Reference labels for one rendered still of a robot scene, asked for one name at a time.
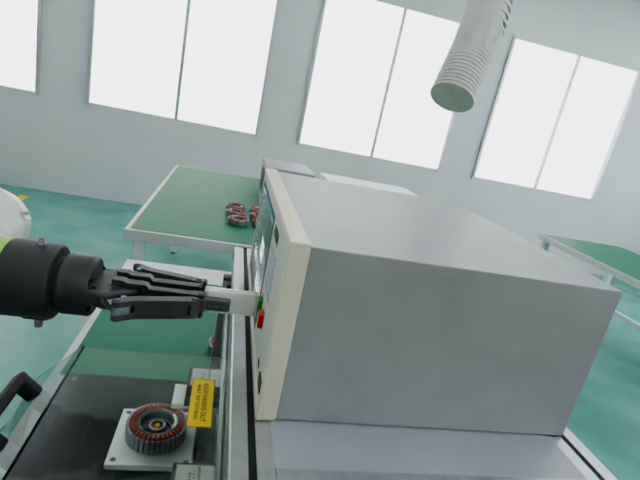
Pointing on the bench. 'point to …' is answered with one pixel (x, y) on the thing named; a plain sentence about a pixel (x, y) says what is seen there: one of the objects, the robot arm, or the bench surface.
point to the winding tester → (416, 315)
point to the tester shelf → (375, 438)
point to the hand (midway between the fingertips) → (230, 301)
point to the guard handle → (24, 384)
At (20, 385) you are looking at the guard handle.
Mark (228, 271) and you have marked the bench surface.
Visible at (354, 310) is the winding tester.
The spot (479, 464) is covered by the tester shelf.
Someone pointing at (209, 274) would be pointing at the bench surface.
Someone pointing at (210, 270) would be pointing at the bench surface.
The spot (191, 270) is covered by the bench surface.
